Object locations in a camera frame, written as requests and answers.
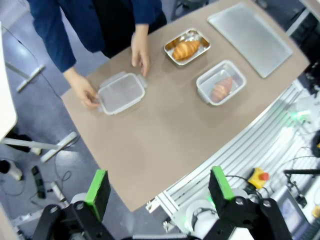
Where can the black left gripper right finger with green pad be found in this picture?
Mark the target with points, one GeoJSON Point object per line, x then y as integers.
{"type": "Point", "coordinates": [220, 195]}

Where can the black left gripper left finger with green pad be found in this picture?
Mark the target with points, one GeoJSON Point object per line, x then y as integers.
{"type": "Point", "coordinates": [98, 197]}

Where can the golden croissant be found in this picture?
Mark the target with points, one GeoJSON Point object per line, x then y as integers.
{"type": "Point", "coordinates": [221, 90]}
{"type": "Point", "coordinates": [186, 50]}

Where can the clear plastic lid white rim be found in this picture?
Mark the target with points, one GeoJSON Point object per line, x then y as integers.
{"type": "Point", "coordinates": [121, 93]}

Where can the clear plastic airtight container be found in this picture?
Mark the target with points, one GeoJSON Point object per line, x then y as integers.
{"type": "Point", "coordinates": [207, 82]}

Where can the person's left forearm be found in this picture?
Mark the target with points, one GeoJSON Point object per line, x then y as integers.
{"type": "Point", "coordinates": [141, 28]}

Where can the person's right forearm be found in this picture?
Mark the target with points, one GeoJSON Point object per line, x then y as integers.
{"type": "Point", "coordinates": [53, 42]}

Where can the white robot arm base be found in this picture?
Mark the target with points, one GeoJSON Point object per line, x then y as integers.
{"type": "Point", "coordinates": [298, 112]}
{"type": "Point", "coordinates": [200, 217]}

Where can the person's right hand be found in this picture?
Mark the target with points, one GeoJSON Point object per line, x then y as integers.
{"type": "Point", "coordinates": [83, 91]}

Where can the person's left hand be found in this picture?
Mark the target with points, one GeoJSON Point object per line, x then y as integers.
{"type": "Point", "coordinates": [140, 55]}

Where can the white plug adapter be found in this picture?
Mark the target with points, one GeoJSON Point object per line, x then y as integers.
{"type": "Point", "coordinates": [58, 191]}

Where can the yellow red emergency stop button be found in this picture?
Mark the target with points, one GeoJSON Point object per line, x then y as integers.
{"type": "Point", "coordinates": [258, 177]}

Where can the black power strip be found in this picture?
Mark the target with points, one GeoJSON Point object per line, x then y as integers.
{"type": "Point", "coordinates": [38, 181]}

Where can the white desk leg with foot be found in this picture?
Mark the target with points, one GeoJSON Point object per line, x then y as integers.
{"type": "Point", "coordinates": [50, 147]}

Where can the grey control box screen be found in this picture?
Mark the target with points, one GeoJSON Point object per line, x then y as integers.
{"type": "Point", "coordinates": [292, 210]}

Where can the black metal bar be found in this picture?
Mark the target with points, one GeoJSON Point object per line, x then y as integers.
{"type": "Point", "coordinates": [303, 171]}

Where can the white table leg foot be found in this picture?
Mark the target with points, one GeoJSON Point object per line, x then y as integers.
{"type": "Point", "coordinates": [28, 80]}

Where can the white desk top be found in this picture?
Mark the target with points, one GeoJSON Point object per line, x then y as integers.
{"type": "Point", "coordinates": [6, 87]}

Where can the large flat grey baking tray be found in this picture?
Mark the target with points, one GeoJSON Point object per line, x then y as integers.
{"type": "Point", "coordinates": [250, 37]}

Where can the small shiny metal tray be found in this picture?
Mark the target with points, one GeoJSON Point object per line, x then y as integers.
{"type": "Point", "coordinates": [192, 33]}

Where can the person in blue jacket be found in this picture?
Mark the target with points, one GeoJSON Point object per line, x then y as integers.
{"type": "Point", "coordinates": [112, 20]}

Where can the aluminium table frame rail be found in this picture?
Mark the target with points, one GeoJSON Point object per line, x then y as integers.
{"type": "Point", "coordinates": [225, 162]}

